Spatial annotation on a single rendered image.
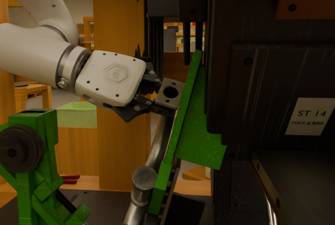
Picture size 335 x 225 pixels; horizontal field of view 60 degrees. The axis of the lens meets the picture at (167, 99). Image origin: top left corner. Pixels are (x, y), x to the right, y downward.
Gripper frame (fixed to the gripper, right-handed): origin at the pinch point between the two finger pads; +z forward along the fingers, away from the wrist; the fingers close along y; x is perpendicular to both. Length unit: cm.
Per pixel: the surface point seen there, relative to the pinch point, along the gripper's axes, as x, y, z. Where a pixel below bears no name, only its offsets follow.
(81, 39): 762, 674, -392
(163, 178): -2.9, -14.9, 3.3
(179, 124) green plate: -7.1, -8.4, 3.2
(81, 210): 12.5, -19.4, -8.0
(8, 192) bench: 48, -15, -35
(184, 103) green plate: -9.3, -6.2, 2.8
